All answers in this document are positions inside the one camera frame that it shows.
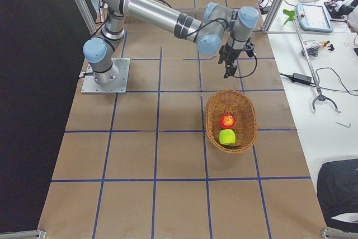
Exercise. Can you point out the allen key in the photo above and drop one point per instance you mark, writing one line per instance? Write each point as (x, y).
(345, 125)

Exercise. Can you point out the teach pendant tablet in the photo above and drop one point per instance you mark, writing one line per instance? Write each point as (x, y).
(313, 18)

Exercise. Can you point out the green apple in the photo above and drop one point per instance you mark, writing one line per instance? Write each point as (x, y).
(227, 137)

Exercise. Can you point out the black power adapter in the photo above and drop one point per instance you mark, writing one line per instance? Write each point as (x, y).
(300, 78)

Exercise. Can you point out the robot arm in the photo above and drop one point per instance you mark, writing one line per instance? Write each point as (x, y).
(223, 30)

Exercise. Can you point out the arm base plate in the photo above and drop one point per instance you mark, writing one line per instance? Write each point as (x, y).
(113, 81)

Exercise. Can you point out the wicker basket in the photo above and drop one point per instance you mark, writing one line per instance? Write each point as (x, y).
(241, 107)

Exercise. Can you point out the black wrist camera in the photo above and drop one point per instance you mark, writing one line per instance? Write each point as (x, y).
(249, 48)

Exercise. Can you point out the reacher grabber tool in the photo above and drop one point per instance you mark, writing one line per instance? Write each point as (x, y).
(293, 18)

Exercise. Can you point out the brown paper mat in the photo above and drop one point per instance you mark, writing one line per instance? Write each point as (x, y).
(139, 165)

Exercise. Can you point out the dark red apple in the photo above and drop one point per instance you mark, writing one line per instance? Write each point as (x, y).
(227, 121)

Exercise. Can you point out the black chair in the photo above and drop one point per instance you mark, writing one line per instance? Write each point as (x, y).
(337, 192)

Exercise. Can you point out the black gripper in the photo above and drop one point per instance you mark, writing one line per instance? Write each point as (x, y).
(229, 57)

